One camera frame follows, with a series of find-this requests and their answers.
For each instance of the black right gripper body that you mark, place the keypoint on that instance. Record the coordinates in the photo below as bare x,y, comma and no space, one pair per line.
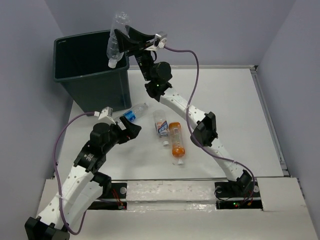
145,61

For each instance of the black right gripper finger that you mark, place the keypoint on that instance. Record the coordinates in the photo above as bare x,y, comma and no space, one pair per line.
137,37
127,43

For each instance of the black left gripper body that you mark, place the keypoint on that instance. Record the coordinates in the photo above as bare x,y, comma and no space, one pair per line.
117,134

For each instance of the clear bottle white cap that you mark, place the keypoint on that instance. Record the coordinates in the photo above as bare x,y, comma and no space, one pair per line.
119,21

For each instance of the large orange label bottle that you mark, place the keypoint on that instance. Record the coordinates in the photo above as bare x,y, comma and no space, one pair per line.
178,150

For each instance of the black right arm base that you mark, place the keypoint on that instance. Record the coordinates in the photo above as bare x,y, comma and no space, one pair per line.
237,195

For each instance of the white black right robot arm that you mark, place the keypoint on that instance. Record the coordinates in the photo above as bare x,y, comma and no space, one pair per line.
201,125

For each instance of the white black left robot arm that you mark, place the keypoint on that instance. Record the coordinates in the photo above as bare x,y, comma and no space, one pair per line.
83,185

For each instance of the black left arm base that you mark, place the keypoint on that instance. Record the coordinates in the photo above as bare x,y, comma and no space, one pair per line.
113,199

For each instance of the dark green plastic bin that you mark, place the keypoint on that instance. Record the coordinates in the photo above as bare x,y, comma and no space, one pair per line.
80,65

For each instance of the clear bottle white blue label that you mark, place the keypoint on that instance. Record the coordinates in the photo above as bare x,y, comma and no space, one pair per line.
161,126

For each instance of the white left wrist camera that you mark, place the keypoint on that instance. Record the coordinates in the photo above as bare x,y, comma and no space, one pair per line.
105,115

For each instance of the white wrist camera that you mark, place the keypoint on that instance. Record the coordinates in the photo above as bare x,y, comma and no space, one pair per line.
105,115
159,41

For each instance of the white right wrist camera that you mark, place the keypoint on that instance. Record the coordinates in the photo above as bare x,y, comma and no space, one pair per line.
159,41

